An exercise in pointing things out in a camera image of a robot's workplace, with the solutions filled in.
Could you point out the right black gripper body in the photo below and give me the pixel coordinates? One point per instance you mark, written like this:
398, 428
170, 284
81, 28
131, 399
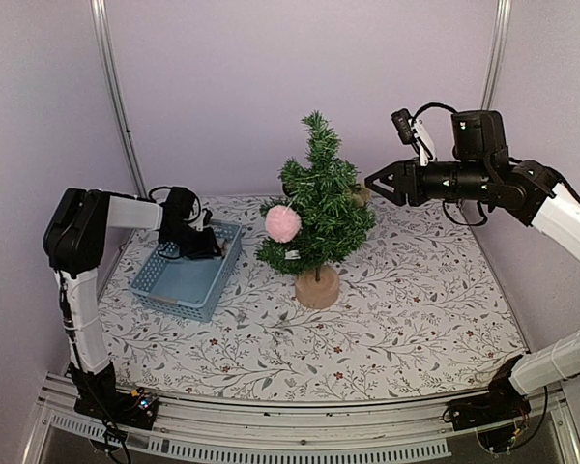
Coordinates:
420, 192

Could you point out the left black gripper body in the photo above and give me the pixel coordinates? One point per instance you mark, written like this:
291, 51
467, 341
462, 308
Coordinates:
193, 246

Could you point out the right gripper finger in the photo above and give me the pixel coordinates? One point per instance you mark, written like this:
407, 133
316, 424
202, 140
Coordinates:
387, 192
388, 173

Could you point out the beige burlap bow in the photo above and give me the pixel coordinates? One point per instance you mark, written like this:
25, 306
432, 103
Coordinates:
359, 195

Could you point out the small green christmas tree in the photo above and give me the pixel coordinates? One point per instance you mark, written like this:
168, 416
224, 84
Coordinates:
332, 228

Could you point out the pink pompom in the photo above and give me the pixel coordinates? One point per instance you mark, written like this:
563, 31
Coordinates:
282, 224

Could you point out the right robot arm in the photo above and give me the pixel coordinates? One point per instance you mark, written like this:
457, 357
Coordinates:
482, 171

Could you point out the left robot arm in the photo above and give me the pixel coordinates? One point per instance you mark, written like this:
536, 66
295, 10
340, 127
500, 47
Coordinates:
74, 244

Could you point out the wooden tree base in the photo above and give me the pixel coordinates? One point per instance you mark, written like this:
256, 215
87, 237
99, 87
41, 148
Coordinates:
317, 289

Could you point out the light blue plastic basket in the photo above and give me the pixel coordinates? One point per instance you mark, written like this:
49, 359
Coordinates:
187, 288

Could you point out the white battery box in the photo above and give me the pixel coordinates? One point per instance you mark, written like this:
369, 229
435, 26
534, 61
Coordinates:
292, 255

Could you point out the floral table mat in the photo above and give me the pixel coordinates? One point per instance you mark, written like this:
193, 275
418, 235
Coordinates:
419, 313

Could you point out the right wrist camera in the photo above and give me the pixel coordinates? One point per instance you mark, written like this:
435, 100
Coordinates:
401, 121

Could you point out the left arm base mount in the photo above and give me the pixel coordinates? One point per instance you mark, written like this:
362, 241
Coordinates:
121, 403

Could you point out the front aluminium rail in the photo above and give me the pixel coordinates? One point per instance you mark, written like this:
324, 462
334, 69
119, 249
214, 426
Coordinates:
194, 429

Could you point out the right aluminium frame post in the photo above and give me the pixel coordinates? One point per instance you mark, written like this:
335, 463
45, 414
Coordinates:
497, 53

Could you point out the aluminium frame post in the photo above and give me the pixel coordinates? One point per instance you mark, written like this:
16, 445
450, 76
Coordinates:
497, 53
108, 63

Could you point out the left aluminium frame post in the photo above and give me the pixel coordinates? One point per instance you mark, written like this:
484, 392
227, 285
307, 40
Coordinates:
108, 63

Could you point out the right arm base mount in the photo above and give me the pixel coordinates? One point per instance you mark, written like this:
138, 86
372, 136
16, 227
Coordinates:
501, 402

